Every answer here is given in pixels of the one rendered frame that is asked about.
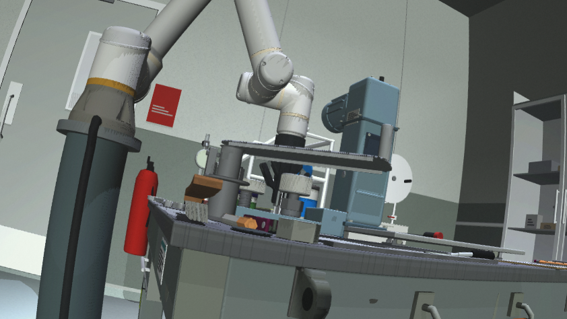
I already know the grey hold-down nut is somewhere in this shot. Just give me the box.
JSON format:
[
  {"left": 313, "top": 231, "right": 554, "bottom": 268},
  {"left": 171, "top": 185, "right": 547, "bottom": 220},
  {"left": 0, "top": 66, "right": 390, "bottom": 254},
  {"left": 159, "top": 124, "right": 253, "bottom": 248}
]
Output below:
[{"left": 280, "top": 196, "right": 305, "bottom": 218}]

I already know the white round disc stand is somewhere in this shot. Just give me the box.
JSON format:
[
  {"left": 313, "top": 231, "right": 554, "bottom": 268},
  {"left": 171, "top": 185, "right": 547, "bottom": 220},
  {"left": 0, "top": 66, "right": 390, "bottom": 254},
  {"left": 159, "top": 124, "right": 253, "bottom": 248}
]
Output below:
[{"left": 383, "top": 153, "right": 413, "bottom": 231}]

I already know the grey shelf unit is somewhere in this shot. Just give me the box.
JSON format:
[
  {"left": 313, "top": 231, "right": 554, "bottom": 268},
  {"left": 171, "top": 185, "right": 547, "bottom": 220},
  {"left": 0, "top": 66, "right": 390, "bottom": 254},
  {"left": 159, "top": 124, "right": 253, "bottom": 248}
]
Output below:
[{"left": 502, "top": 93, "right": 567, "bottom": 263}]

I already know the white wall board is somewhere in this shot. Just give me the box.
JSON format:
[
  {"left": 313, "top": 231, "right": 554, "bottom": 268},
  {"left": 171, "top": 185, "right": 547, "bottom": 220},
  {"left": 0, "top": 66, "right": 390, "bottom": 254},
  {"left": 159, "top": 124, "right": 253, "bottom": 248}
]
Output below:
[{"left": 65, "top": 30, "right": 104, "bottom": 112}]

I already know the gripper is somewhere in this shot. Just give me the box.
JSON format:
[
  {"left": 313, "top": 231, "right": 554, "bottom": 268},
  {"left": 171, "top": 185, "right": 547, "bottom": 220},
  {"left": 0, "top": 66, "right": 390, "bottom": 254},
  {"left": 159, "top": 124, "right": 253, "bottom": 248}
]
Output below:
[{"left": 259, "top": 134, "right": 307, "bottom": 193}]

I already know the grey hinge post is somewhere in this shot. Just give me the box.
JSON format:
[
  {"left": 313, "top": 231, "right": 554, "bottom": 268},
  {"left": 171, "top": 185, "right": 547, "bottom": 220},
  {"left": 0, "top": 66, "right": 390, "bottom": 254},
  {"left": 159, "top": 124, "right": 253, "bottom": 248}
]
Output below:
[{"left": 207, "top": 145, "right": 251, "bottom": 221}]

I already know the grey cylinder on drive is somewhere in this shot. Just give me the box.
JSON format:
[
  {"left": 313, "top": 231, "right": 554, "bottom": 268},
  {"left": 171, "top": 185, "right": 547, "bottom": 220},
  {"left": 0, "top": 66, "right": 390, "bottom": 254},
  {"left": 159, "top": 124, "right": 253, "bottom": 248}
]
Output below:
[{"left": 379, "top": 123, "right": 396, "bottom": 161}]

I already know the brown wooden brush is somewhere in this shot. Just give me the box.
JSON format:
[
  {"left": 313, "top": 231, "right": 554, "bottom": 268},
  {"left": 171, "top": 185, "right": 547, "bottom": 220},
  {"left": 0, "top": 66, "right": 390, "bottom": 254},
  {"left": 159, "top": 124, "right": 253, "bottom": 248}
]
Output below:
[{"left": 183, "top": 174, "right": 224, "bottom": 223}]

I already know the grey knurled jack knob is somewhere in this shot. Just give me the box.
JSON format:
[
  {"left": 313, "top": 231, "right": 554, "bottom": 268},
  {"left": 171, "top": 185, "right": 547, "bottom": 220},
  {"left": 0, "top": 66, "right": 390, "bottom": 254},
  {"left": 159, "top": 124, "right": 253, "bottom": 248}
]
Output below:
[{"left": 279, "top": 173, "right": 314, "bottom": 197}]

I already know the grey workbench cabinet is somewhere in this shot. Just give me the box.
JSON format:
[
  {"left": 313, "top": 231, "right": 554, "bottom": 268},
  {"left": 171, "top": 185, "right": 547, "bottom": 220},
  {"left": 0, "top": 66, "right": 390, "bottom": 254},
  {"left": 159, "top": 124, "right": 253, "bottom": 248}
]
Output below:
[{"left": 138, "top": 198, "right": 567, "bottom": 319}]

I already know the blue drive foot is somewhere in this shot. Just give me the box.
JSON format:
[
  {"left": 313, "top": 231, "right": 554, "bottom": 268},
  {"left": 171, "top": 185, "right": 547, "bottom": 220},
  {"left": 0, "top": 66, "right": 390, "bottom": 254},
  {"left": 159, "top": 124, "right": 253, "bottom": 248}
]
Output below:
[{"left": 304, "top": 207, "right": 349, "bottom": 238}]

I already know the red wall sign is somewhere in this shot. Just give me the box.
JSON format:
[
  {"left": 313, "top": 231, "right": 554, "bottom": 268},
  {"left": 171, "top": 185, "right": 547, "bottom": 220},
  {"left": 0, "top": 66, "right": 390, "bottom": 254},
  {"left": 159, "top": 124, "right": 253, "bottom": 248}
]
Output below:
[{"left": 145, "top": 83, "right": 183, "bottom": 129}]

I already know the grey parts tray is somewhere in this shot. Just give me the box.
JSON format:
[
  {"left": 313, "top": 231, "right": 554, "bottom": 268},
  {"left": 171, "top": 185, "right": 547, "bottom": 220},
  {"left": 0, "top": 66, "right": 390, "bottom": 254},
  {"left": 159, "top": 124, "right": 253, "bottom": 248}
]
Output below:
[{"left": 147, "top": 194, "right": 207, "bottom": 225}]

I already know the black cable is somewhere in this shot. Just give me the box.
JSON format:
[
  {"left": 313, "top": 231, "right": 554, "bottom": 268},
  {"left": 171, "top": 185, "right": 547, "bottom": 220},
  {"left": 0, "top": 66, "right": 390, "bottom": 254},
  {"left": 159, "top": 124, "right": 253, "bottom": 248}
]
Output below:
[{"left": 59, "top": 115, "right": 103, "bottom": 319}]

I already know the grey hook bracket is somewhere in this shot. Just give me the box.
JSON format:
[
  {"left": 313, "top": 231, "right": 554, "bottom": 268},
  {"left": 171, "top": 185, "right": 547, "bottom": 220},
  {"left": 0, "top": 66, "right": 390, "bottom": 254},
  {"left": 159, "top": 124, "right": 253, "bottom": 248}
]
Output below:
[
  {"left": 409, "top": 291, "right": 442, "bottom": 319},
  {"left": 506, "top": 291, "right": 535, "bottom": 319}
]

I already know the black and white pen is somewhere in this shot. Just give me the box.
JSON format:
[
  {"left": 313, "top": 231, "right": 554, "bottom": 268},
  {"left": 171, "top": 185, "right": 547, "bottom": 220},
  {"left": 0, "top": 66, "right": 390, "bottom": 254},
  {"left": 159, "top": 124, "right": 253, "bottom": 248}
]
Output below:
[{"left": 451, "top": 248, "right": 496, "bottom": 261}]

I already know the white dial gauge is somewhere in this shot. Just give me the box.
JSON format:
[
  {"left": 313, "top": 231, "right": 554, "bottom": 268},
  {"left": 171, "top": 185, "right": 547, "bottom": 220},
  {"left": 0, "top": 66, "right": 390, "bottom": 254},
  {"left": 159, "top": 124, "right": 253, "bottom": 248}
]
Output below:
[{"left": 195, "top": 134, "right": 211, "bottom": 172}]

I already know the blue agitator drive body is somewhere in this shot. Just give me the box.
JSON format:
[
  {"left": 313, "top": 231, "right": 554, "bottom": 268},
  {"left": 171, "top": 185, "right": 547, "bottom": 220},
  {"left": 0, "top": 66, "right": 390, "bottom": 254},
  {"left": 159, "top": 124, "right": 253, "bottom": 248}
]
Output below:
[{"left": 329, "top": 76, "right": 401, "bottom": 227}]

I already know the dark blue motor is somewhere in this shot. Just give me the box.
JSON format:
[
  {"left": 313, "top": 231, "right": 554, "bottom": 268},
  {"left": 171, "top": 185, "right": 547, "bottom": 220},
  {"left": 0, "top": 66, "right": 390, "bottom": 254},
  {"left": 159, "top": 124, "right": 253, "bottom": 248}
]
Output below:
[{"left": 321, "top": 94, "right": 352, "bottom": 134}]

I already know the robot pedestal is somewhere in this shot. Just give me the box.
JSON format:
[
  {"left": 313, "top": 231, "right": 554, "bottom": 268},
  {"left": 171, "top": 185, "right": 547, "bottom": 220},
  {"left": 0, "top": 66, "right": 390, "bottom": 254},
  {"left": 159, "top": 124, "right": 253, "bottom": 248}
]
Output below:
[{"left": 36, "top": 117, "right": 142, "bottom": 319}]

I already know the grey shroud plate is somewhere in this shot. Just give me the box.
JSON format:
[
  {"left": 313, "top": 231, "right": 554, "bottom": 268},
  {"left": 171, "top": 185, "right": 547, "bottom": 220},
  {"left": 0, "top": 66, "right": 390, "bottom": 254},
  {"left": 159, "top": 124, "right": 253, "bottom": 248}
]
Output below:
[{"left": 220, "top": 139, "right": 393, "bottom": 174}]

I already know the grey door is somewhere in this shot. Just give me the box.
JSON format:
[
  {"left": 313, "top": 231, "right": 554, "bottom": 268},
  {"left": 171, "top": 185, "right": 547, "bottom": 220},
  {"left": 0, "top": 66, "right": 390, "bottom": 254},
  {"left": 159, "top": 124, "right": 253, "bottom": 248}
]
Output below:
[{"left": 0, "top": 0, "right": 166, "bottom": 147}]

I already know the orange hex nut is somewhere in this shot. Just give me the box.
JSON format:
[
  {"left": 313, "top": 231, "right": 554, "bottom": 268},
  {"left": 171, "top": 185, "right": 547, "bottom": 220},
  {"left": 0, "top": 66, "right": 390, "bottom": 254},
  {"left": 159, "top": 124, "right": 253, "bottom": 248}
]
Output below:
[{"left": 236, "top": 215, "right": 259, "bottom": 231}]

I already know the grey flat tray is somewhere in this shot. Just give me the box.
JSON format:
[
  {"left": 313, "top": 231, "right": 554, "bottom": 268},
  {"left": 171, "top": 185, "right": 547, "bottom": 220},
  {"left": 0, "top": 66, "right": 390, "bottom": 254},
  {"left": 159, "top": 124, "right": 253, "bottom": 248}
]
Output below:
[{"left": 343, "top": 225, "right": 526, "bottom": 258}]

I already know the grey box on shelf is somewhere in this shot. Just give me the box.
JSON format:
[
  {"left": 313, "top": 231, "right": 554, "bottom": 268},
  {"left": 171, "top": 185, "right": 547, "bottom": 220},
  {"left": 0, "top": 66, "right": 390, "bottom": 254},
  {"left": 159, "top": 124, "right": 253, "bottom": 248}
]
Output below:
[{"left": 527, "top": 159, "right": 560, "bottom": 175}]

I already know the red fire extinguisher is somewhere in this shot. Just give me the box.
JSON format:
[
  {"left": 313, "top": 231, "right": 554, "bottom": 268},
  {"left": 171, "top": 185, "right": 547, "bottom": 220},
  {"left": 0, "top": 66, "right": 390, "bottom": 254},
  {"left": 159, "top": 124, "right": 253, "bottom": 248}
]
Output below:
[{"left": 123, "top": 155, "right": 160, "bottom": 257}]

